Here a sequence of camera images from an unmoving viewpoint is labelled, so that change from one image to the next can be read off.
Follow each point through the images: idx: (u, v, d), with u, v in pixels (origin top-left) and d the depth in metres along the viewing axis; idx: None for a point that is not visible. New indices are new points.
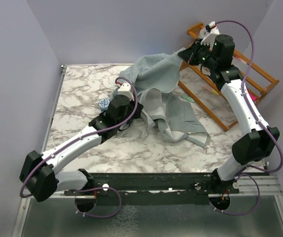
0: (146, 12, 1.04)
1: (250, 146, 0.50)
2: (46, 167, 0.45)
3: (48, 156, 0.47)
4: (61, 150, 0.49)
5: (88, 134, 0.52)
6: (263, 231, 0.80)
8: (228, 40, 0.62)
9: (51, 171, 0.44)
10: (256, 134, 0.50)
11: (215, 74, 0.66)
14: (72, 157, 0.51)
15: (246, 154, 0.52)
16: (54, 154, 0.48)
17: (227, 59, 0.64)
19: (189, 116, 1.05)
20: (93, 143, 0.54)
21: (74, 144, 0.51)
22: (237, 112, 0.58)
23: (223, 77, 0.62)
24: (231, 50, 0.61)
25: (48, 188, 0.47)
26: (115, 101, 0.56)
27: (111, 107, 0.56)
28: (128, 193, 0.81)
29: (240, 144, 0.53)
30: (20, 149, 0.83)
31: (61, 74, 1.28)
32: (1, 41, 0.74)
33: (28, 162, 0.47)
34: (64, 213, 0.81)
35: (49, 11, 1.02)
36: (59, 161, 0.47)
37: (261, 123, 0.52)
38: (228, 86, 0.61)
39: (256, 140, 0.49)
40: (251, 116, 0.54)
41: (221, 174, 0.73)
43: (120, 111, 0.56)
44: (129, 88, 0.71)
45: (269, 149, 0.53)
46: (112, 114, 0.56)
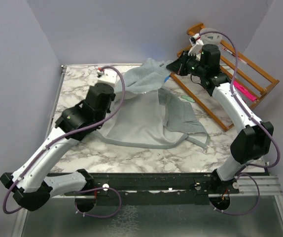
0: (146, 12, 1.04)
1: (246, 143, 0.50)
2: (17, 191, 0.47)
3: (16, 179, 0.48)
4: (28, 169, 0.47)
5: (53, 142, 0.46)
6: (263, 231, 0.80)
8: (214, 49, 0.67)
9: (20, 194, 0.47)
10: (251, 130, 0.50)
11: (205, 81, 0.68)
14: (46, 171, 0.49)
15: (244, 152, 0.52)
16: (21, 176, 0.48)
17: (214, 66, 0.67)
19: (190, 116, 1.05)
20: (66, 147, 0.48)
21: (39, 160, 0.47)
22: (229, 111, 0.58)
23: (212, 83, 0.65)
24: (217, 57, 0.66)
25: (34, 202, 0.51)
26: (96, 89, 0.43)
27: (90, 95, 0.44)
28: (128, 193, 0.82)
29: (237, 142, 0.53)
30: (20, 149, 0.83)
31: (61, 74, 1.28)
32: (1, 41, 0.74)
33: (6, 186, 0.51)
34: (64, 213, 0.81)
35: (49, 11, 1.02)
36: (29, 181, 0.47)
37: (254, 118, 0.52)
38: (218, 90, 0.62)
39: (252, 136, 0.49)
40: (244, 113, 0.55)
41: (221, 174, 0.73)
43: (100, 102, 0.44)
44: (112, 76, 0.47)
45: (266, 145, 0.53)
46: (90, 105, 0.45)
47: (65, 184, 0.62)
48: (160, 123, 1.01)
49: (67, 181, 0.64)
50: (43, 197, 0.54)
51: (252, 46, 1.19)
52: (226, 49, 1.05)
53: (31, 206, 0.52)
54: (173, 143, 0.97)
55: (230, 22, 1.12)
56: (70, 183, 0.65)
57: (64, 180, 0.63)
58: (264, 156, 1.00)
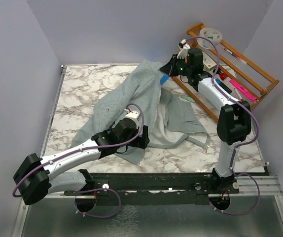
0: (146, 12, 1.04)
1: (228, 121, 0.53)
2: (42, 171, 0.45)
3: (46, 162, 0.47)
4: (60, 158, 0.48)
5: (88, 146, 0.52)
6: (263, 231, 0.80)
8: (198, 51, 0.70)
9: (45, 177, 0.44)
10: (230, 107, 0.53)
11: (190, 80, 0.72)
14: (68, 168, 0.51)
15: (228, 131, 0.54)
16: (53, 160, 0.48)
17: (199, 66, 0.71)
19: (190, 116, 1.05)
20: (91, 157, 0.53)
21: (73, 156, 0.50)
22: (213, 99, 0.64)
23: (199, 81, 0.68)
24: (201, 59, 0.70)
25: (37, 194, 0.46)
26: (123, 123, 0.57)
27: (119, 127, 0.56)
28: (128, 193, 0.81)
29: (220, 123, 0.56)
30: (20, 149, 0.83)
31: (61, 74, 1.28)
32: (1, 41, 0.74)
33: (26, 164, 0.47)
34: (64, 213, 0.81)
35: (49, 11, 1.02)
36: (56, 169, 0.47)
37: (231, 98, 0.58)
38: (201, 83, 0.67)
39: (230, 113, 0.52)
40: (223, 96, 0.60)
41: (219, 171, 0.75)
43: (124, 133, 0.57)
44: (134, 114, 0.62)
45: (248, 122, 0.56)
46: (117, 133, 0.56)
47: (65, 182, 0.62)
48: (161, 123, 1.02)
49: (67, 180, 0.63)
50: (43, 194, 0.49)
51: (252, 46, 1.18)
52: (226, 49, 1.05)
53: (30, 197, 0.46)
54: (173, 143, 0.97)
55: (230, 22, 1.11)
56: (70, 181, 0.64)
57: (64, 179, 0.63)
58: (264, 156, 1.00)
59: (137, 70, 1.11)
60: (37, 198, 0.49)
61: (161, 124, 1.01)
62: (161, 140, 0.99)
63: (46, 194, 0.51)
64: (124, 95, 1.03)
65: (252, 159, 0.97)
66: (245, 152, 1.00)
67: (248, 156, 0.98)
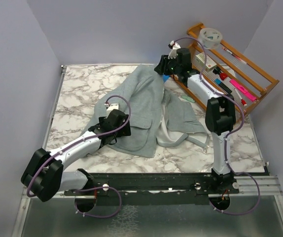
0: (146, 12, 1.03)
1: (213, 112, 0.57)
2: (55, 161, 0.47)
3: (56, 152, 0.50)
4: (68, 147, 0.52)
5: (90, 136, 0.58)
6: (262, 231, 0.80)
8: (186, 50, 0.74)
9: (60, 164, 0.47)
10: (215, 100, 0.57)
11: (180, 77, 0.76)
14: (75, 157, 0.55)
15: (214, 121, 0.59)
16: (63, 150, 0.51)
17: (188, 64, 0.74)
19: (190, 116, 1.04)
20: (94, 144, 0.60)
21: (79, 144, 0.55)
22: (201, 95, 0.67)
23: (188, 78, 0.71)
24: (189, 57, 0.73)
25: (53, 185, 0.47)
26: (115, 111, 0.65)
27: (111, 116, 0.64)
28: (129, 193, 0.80)
29: (207, 114, 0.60)
30: (19, 149, 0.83)
31: (61, 74, 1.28)
32: (1, 41, 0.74)
33: (35, 160, 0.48)
34: (64, 213, 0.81)
35: (49, 11, 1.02)
36: (66, 157, 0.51)
37: (217, 92, 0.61)
38: (190, 79, 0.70)
39: (216, 105, 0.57)
40: (209, 90, 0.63)
41: (215, 168, 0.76)
43: (118, 121, 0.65)
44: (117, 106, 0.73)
45: (232, 114, 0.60)
46: (110, 123, 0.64)
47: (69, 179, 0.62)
48: (164, 123, 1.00)
49: (70, 177, 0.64)
50: (56, 189, 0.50)
51: (252, 46, 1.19)
52: (226, 49, 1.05)
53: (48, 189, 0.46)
54: (173, 142, 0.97)
55: (230, 22, 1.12)
56: (73, 178, 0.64)
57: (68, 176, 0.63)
58: (264, 156, 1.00)
59: (137, 69, 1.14)
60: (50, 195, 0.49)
61: (164, 124, 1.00)
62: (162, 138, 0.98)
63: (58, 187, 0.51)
64: (127, 92, 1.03)
65: (252, 159, 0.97)
66: (245, 152, 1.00)
67: (248, 156, 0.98)
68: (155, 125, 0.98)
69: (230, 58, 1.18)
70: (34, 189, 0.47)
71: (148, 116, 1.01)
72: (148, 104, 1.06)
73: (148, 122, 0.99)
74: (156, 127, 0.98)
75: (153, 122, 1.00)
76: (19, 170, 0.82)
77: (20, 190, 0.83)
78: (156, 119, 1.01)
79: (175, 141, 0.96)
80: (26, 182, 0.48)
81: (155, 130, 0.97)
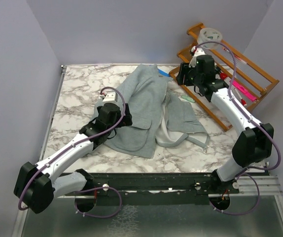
0: (146, 12, 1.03)
1: (248, 146, 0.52)
2: (43, 176, 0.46)
3: (43, 166, 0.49)
4: (55, 158, 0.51)
5: (81, 140, 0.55)
6: (263, 231, 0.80)
8: (207, 57, 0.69)
9: (47, 179, 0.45)
10: (251, 132, 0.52)
11: (202, 88, 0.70)
14: (64, 167, 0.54)
15: (246, 156, 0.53)
16: (50, 163, 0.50)
17: (210, 73, 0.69)
19: (190, 116, 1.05)
20: (85, 149, 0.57)
21: (66, 154, 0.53)
22: (229, 115, 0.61)
23: (214, 93, 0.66)
24: (212, 65, 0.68)
25: (44, 197, 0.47)
26: (106, 108, 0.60)
27: (102, 113, 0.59)
28: (129, 193, 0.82)
29: (239, 146, 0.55)
30: (19, 149, 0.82)
31: (61, 74, 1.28)
32: (1, 40, 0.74)
33: (22, 174, 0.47)
34: (64, 213, 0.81)
35: (49, 11, 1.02)
36: (54, 170, 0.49)
37: (253, 121, 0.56)
38: (216, 95, 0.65)
39: (252, 138, 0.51)
40: (243, 116, 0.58)
41: (221, 175, 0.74)
43: (110, 117, 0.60)
44: (114, 97, 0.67)
45: (268, 147, 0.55)
46: (103, 121, 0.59)
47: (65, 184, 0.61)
48: (164, 122, 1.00)
49: (66, 181, 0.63)
50: (49, 200, 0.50)
51: (252, 45, 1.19)
52: (226, 49, 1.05)
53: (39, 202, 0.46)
54: (173, 142, 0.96)
55: (230, 22, 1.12)
56: (70, 183, 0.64)
57: (64, 181, 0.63)
58: None
59: (138, 69, 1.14)
60: (43, 206, 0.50)
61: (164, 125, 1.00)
62: (162, 138, 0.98)
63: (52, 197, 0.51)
64: (128, 91, 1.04)
65: None
66: None
67: None
68: (155, 126, 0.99)
69: (230, 58, 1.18)
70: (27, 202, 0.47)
71: (147, 117, 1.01)
72: (148, 104, 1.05)
73: (148, 122, 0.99)
74: (155, 127, 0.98)
75: (153, 123, 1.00)
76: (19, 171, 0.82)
77: None
78: (157, 119, 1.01)
79: (175, 141, 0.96)
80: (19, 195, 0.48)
81: (155, 130, 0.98)
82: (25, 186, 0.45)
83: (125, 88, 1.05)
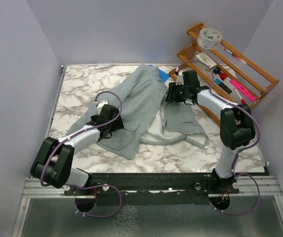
0: (146, 12, 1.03)
1: (229, 123, 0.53)
2: (65, 145, 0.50)
3: (64, 139, 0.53)
4: (74, 135, 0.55)
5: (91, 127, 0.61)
6: (263, 231, 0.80)
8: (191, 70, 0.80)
9: (71, 147, 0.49)
10: (229, 110, 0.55)
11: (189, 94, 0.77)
14: (80, 147, 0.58)
15: (230, 134, 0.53)
16: (70, 137, 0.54)
17: (195, 82, 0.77)
19: (188, 117, 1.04)
20: (93, 137, 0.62)
21: (80, 135, 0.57)
22: (216, 109, 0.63)
23: (198, 93, 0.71)
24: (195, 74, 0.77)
25: (67, 168, 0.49)
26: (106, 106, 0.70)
27: (104, 110, 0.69)
28: (128, 193, 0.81)
29: (223, 128, 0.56)
30: (19, 149, 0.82)
31: (61, 74, 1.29)
32: (1, 41, 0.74)
33: (45, 147, 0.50)
34: (64, 213, 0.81)
35: (49, 12, 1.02)
36: (75, 143, 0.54)
37: (230, 102, 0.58)
38: (199, 94, 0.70)
39: (230, 115, 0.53)
40: (222, 101, 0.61)
41: (219, 171, 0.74)
43: (111, 114, 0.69)
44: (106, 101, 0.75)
45: (251, 124, 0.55)
46: (105, 116, 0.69)
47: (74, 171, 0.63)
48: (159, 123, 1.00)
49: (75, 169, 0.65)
50: (67, 177, 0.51)
51: (252, 45, 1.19)
52: (226, 49, 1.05)
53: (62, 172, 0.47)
54: (170, 140, 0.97)
55: (231, 22, 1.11)
56: (77, 173, 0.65)
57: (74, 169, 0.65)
58: (264, 156, 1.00)
59: (138, 69, 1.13)
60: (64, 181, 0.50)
61: (159, 125, 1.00)
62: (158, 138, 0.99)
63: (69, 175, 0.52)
64: (122, 92, 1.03)
65: (252, 159, 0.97)
66: (245, 152, 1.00)
67: (248, 156, 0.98)
68: (142, 129, 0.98)
69: (230, 58, 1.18)
70: (48, 177, 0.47)
71: (136, 119, 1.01)
72: (141, 106, 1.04)
73: (134, 125, 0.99)
74: (142, 131, 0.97)
75: (140, 126, 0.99)
76: (19, 171, 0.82)
77: (20, 190, 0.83)
78: (146, 123, 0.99)
79: (172, 140, 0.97)
80: (37, 173, 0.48)
81: (141, 134, 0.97)
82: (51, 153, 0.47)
83: (121, 88, 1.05)
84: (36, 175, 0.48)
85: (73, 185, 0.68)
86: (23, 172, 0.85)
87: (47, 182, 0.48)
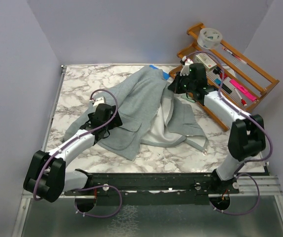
0: (146, 12, 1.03)
1: (239, 136, 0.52)
2: (57, 159, 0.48)
3: (54, 151, 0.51)
4: (65, 145, 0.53)
5: (85, 133, 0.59)
6: (263, 231, 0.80)
8: (200, 65, 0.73)
9: (62, 161, 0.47)
10: (241, 123, 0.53)
11: (195, 94, 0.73)
14: (72, 156, 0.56)
15: (241, 147, 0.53)
16: (61, 149, 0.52)
17: (202, 80, 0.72)
19: (189, 119, 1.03)
20: (86, 143, 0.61)
21: (72, 144, 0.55)
22: (224, 116, 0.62)
23: (206, 96, 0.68)
24: (203, 72, 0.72)
25: (59, 181, 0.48)
26: (100, 106, 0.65)
27: (98, 111, 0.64)
28: (129, 193, 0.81)
29: (232, 140, 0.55)
30: (19, 150, 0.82)
31: (61, 74, 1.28)
32: (1, 41, 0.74)
33: (35, 162, 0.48)
34: (64, 213, 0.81)
35: (49, 12, 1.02)
36: (66, 155, 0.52)
37: (242, 112, 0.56)
38: (207, 96, 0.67)
39: (242, 128, 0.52)
40: (232, 110, 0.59)
41: (220, 174, 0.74)
43: (105, 115, 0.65)
44: (103, 100, 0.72)
45: (262, 138, 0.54)
46: (99, 118, 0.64)
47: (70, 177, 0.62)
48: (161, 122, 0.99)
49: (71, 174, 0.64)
50: (61, 188, 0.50)
51: (252, 45, 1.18)
52: (226, 49, 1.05)
53: (55, 186, 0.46)
54: (171, 142, 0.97)
55: (231, 22, 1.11)
56: (75, 178, 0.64)
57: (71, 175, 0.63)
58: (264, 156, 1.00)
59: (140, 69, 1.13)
60: (57, 193, 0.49)
61: (160, 125, 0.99)
62: (157, 138, 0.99)
63: (63, 184, 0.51)
64: (123, 91, 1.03)
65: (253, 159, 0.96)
66: None
67: None
68: (143, 129, 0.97)
69: (230, 58, 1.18)
70: (41, 191, 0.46)
71: (138, 119, 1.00)
72: (142, 106, 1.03)
73: (136, 125, 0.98)
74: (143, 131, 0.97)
75: (142, 126, 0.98)
76: (19, 171, 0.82)
77: (20, 190, 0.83)
78: (147, 123, 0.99)
79: (172, 141, 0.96)
80: (30, 187, 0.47)
81: (142, 134, 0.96)
82: (43, 169, 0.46)
83: (122, 88, 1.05)
84: (29, 189, 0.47)
85: (74, 188, 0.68)
86: (23, 172, 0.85)
87: (40, 196, 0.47)
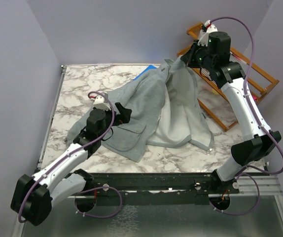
0: (146, 12, 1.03)
1: (251, 152, 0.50)
2: (41, 187, 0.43)
3: (40, 176, 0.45)
4: (52, 169, 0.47)
5: (75, 149, 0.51)
6: (263, 231, 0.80)
8: (223, 35, 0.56)
9: (46, 190, 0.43)
10: (259, 139, 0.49)
11: (214, 72, 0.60)
14: (61, 176, 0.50)
15: (246, 158, 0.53)
16: (47, 173, 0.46)
17: (224, 55, 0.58)
19: (194, 118, 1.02)
20: (80, 158, 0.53)
21: (60, 164, 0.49)
22: (240, 117, 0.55)
23: (228, 84, 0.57)
24: (228, 44, 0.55)
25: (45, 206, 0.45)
26: (91, 117, 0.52)
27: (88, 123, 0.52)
28: (128, 193, 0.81)
29: (239, 148, 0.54)
30: (19, 149, 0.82)
31: (61, 74, 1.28)
32: (1, 41, 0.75)
33: (19, 187, 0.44)
34: (64, 213, 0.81)
35: (49, 11, 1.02)
36: (53, 179, 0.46)
37: (264, 128, 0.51)
38: (230, 86, 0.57)
39: (257, 146, 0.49)
40: (254, 119, 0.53)
41: (221, 174, 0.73)
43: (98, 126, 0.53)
44: (101, 100, 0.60)
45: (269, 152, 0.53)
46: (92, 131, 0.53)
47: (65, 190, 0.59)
48: (165, 122, 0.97)
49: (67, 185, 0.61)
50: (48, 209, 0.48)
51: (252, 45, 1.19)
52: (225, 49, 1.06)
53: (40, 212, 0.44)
54: (176, 143, 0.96)
55: (230, 22, 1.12)
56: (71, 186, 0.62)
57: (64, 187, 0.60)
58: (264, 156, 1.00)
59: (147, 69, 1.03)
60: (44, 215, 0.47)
61: (166, 124, 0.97)
62: (162, 139, 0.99)
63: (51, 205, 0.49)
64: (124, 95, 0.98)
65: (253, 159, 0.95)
66: None
67: None
68: (148, 130, 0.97)
69: None
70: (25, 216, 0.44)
71: (143, 121, 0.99)
72: (146, 108, 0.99)
73: (141, 126, 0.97)
74: (148, 133, 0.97)
75: (147, 127, 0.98)
76: (19, 171, 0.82)
77: None
78: (152, 124, 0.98)
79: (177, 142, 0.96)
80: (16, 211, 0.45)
81: (148, 136, 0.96)
82: (24, 198, 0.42)
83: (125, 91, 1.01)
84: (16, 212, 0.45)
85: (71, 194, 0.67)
86: (23, 172, 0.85)
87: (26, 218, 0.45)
